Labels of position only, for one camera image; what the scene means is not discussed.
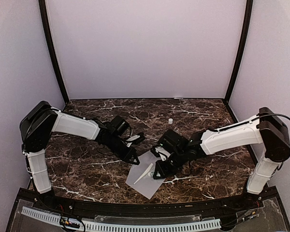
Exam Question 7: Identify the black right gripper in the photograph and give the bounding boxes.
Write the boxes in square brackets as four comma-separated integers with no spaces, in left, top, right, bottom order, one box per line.
[154,149,188,180]

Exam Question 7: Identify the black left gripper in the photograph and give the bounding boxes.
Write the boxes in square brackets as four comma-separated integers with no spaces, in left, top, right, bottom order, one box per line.
[105,134,139,164]

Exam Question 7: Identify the cream lined letter paper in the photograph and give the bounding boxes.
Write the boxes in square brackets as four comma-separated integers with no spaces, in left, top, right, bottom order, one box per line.
[133,163,153,185]

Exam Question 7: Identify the grey paper envelope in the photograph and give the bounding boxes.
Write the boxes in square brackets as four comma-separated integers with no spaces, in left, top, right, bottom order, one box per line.
[126,151,165,200]

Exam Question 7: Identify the white green glue stick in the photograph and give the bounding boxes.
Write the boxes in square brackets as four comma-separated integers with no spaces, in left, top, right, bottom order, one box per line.
[147,171,154,177]

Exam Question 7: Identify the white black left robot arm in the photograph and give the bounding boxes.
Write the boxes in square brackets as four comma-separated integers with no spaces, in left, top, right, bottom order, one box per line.
[19,101,145,211]

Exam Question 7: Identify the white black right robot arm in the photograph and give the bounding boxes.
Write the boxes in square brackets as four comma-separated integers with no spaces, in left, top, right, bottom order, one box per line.
[151,107,290,210]

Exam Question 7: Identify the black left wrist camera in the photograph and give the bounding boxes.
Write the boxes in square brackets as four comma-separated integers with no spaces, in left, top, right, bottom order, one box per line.
[124,132,145,147]

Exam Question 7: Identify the black front frame rail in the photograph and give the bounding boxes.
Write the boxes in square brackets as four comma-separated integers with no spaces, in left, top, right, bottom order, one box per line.
[27,190,264,218]

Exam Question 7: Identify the white slotted cable duct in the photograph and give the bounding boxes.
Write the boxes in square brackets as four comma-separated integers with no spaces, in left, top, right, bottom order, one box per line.
[21,206,221,232]

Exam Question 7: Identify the black left corner post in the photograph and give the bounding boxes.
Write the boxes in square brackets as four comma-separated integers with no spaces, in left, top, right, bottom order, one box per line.
[38,0,70,104]

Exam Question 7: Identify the black corner post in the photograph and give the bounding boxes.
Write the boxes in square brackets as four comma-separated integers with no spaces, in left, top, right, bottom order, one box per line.
[224,0,253,104]
[38,0,70,104]

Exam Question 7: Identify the black right corner post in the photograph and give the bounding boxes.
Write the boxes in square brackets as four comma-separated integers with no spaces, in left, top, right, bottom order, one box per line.
[224,0,253,104]

